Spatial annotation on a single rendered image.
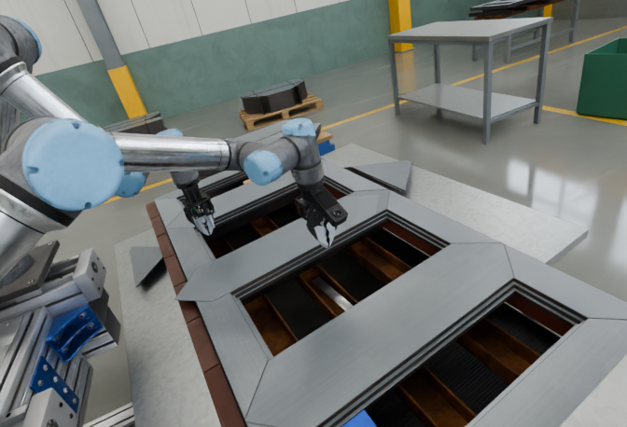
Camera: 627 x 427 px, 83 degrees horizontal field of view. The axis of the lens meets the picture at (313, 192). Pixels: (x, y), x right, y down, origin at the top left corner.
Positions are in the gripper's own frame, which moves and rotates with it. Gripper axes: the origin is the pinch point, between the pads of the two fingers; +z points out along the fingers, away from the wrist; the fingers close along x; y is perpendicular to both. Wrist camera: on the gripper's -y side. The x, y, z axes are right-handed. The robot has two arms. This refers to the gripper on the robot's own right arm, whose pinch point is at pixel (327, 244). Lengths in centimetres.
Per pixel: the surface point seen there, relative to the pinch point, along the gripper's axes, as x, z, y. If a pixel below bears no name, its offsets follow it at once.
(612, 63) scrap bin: -340, 41, 82
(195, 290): 36.0, 5.7, 17.3
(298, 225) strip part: -1.7, 5.8, 23.8
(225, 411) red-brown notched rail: 39.8, 8.0, -20.6
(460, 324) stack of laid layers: -9.4, 6.9, -36.0
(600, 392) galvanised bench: 0, -14, -63
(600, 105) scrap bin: -340, 79, 85
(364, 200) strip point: -26.2, 5.8, 18.8
